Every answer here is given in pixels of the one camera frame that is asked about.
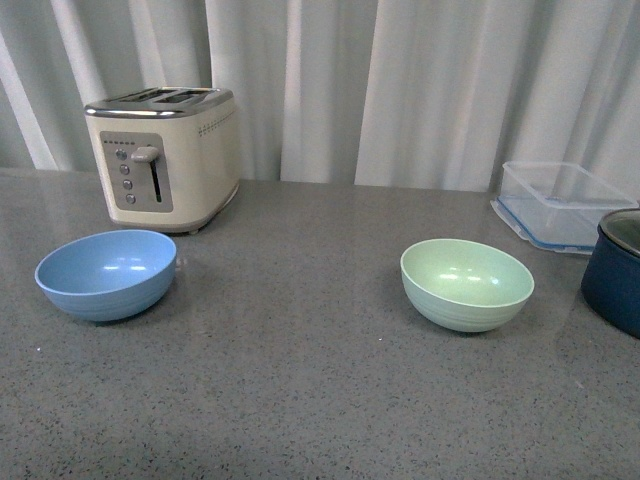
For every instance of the dark blue saucepan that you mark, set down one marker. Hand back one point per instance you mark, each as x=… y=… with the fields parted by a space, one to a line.
x=610 y=284

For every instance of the blue plastic bowl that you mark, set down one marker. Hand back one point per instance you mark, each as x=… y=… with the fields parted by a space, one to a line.
x=108 y=276

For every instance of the cream two-slot toaster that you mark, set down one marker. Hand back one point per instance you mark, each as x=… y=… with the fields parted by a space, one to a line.
x=168 y=157

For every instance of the clear plastic food container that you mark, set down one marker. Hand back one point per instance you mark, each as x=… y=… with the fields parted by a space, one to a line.
x=556 y=206

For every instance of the white pleated curtain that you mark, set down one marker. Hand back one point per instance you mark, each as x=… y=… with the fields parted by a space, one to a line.
x=426 y=94

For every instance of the green plastic bowl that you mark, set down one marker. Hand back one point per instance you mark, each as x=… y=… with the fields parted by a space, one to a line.
x=464 y=286

